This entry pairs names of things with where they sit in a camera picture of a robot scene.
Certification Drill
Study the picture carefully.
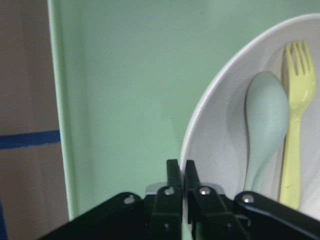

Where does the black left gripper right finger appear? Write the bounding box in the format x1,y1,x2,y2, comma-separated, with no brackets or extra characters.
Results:
184,160,320,240

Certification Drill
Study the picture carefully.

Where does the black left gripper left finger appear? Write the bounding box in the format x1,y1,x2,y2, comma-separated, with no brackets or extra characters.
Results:
42,159,182,240

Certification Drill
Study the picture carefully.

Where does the white round plate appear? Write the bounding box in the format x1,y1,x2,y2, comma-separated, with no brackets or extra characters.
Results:
180,13,320,222

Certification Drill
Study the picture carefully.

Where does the light green plastic spoon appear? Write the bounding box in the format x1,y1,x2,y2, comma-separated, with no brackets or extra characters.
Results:
244,72,289,193

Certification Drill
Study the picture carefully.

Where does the yellow plastic fork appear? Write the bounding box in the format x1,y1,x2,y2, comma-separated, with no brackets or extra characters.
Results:
279,40,316,210

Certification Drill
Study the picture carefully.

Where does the light green plastic tray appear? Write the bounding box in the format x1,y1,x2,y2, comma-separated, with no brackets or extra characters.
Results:
48,0,320,219

